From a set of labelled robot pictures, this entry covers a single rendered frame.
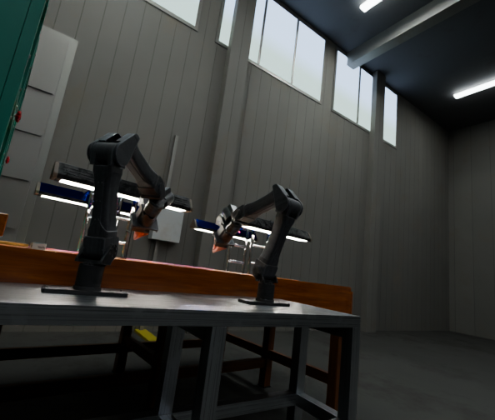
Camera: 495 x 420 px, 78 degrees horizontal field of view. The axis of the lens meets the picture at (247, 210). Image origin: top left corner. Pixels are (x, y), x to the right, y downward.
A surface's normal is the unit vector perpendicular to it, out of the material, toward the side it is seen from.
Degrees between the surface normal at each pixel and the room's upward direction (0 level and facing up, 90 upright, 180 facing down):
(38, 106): 90
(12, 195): 90
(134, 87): 90
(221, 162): 90
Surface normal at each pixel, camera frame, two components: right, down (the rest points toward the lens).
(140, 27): 0.57, -0.09
